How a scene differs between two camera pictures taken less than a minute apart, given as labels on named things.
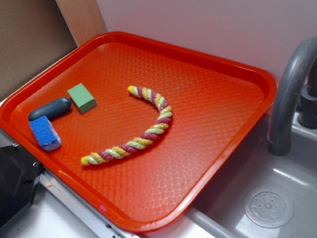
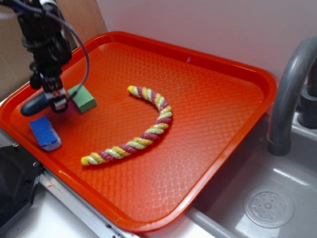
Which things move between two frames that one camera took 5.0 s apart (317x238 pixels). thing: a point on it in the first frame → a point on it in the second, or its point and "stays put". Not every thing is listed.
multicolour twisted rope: (138, 143) stays put
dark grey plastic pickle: (51, 109) → (35, 105)
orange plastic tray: (147, 131) stays put
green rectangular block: (83, 98) stays put
